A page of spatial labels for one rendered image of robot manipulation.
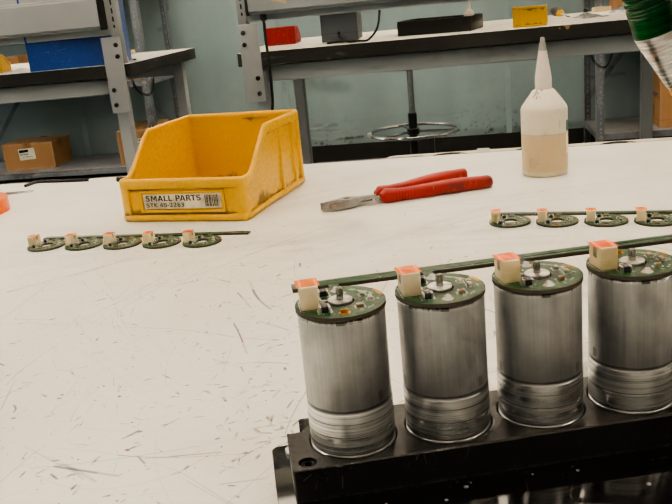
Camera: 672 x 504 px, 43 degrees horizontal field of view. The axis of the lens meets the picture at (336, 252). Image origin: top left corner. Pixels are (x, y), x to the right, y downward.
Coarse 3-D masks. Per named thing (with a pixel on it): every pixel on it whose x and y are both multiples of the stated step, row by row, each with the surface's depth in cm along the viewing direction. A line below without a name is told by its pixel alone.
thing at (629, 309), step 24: (600, 288) 24; (624, 288) 23; (648, 288) 23; (600, 312) 24; (624, 312) 23; (648, 312) 23; (600, 336) 24; (624, 336) 23; (648, 336) 23; (600, 360) 24; (624, 360) 24; (648, 360) 24; (600, 384) 24; (624, 384) 24; (648, 384) 24; (624, 408) 24; (648, 408) 24
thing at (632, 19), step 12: (624, 0) 20; (636, 0) 20; (648, 0) 20; (660, 0) 20; (636, 12) 20; (648, 12) 20; (660, 12) 20; (636, 24) 21; (648, 24) 20; (660, 24) 20; (636, 36) 21; (648, 36) 20
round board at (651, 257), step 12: (624, 252) 25; (636, 252) 25; (648, 252) 24; (660, 252) 24; (588, 264) 24; (624, 264) 23; (648, 264) 24; (660, 264) 23; (612, 276) 23; (624, 276) 23; (636, 276) 23; (648, 276) 23; (660, 276) 23
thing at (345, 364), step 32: (384, 320) 23; (320, 352) 22; (352, 352) 22; (384, 352) 23; (320, 384) 23; (352, 384) 23; (384, 384) 23; (320, 416) 23; (352, 416) 23; (384, 416) 23; (320, 448) 24; (352, 448) 23; (384, 448) 23
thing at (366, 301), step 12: (324, 288) 24; (348, 288) 24; (360, 288) 24; (372, 288) 24; (360, 300) 23; (372, 300) 23; (384, 300) 23; (300, 312) 23; (312, 312) 22; (324, 312) 22; (336, 312) 22; (360, 312) 22; (372, 312) 22
